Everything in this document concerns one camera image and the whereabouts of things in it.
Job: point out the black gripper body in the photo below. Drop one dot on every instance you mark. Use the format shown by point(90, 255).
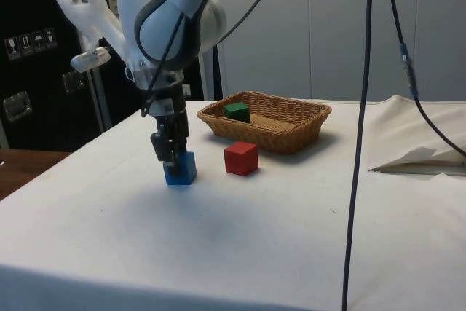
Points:
point(174, 98)

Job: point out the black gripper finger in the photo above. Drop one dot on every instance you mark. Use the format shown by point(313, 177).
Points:
point(182, 132)
point(163, 143)

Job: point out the blue cube block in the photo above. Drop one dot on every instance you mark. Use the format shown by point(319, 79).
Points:
point(188, 172)

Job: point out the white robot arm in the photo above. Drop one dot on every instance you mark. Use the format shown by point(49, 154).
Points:
point(165, 23)

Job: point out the wicker basket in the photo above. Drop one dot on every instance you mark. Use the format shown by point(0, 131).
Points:
point(291, 132)

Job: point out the green cube block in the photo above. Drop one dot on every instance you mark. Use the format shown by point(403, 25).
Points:
point(236, 111)

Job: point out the red cube block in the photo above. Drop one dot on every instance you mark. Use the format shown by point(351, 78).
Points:
point(240, 160)

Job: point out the pale locker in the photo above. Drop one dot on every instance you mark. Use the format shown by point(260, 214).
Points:
point(342, 34)
point(265, 45)

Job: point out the black cabinet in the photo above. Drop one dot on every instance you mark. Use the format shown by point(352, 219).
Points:
point(36, 81)

